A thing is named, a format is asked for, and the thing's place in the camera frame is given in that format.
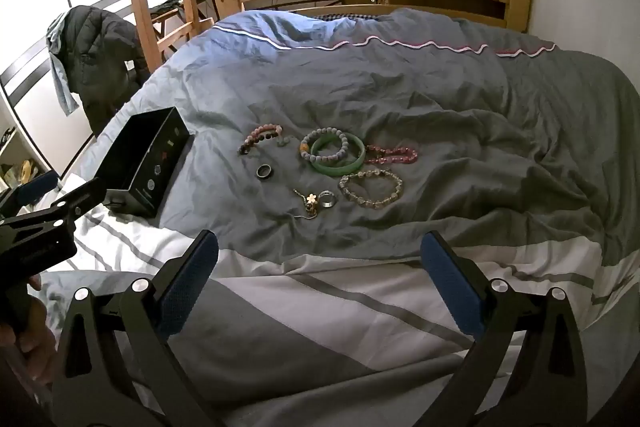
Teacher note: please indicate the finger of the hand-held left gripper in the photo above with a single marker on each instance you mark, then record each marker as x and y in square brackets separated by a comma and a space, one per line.
[37, 187]
[80, 202]

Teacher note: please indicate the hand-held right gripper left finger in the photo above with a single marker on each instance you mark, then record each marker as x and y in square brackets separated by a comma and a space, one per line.
[190, 277]

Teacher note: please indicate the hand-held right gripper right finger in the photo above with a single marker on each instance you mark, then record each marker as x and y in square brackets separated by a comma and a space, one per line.
[450, 287]

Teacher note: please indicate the black cardboard box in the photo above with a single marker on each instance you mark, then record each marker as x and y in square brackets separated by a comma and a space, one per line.
[145, 167]

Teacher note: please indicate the green jade bangle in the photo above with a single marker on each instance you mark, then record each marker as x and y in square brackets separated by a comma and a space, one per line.
[350, 162]

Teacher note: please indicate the person's left hand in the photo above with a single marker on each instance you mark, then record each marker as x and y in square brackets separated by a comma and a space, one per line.
[35, 347]

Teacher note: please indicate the white open shelf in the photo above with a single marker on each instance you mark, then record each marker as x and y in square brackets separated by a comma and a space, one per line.
[15, 157]

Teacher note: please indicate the light blue cloth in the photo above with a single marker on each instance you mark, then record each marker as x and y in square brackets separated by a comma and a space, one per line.
[60, 72]

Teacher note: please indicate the white grey striped bedsheet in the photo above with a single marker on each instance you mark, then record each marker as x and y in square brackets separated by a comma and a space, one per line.
[310, 297]

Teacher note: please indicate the black puffer jacket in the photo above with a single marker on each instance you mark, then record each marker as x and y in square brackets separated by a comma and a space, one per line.
[105, 57]

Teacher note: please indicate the grey blue duvet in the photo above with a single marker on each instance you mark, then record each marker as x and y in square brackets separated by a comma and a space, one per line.
[450, 107]

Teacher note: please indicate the wooden stool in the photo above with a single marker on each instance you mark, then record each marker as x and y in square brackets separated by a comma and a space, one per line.
[167, 22]

